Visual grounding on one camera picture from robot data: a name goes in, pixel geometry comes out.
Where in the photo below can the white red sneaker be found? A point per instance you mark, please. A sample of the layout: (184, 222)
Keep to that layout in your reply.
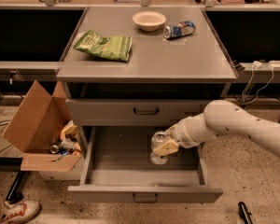
(20, 213)

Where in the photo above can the silver can in box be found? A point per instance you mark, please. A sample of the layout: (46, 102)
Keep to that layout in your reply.
(54, 149)

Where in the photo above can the open grey lower drawer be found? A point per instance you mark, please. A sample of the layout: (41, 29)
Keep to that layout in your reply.
(118, 169)

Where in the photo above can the grey drawer cabinet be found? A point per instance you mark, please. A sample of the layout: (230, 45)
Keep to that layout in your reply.
(189, 68)

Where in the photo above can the white power strip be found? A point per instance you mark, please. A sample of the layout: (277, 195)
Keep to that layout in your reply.
(274, 64)

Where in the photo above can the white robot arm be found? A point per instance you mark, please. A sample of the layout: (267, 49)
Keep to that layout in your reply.
(220, 118)

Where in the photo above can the white power adapter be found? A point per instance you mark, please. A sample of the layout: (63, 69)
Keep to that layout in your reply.
(256, 64)

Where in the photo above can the black metal stand leg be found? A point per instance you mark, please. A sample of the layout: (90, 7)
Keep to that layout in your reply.
(14, 165)

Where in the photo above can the green chip bag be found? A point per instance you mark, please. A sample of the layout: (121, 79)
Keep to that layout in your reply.
(114, 48)

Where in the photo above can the black object on floor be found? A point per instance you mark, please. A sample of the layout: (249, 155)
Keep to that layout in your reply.
(244, 213)

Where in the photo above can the white paper bowl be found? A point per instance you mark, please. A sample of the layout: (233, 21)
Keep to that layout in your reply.
(149, 21)

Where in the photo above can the brown cardboard box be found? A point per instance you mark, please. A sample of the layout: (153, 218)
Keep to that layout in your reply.
(36, 126)

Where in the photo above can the closed grey upper drawer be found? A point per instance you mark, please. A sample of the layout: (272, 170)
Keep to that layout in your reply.
(132, 112)

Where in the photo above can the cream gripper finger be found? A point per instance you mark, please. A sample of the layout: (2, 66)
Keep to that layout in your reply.
(165, 147)

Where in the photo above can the white green 7up can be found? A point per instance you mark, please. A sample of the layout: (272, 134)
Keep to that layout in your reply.
(159, 160)

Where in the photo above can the blue pepsi can lying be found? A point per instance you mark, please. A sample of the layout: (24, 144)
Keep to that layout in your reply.
(178, 30)

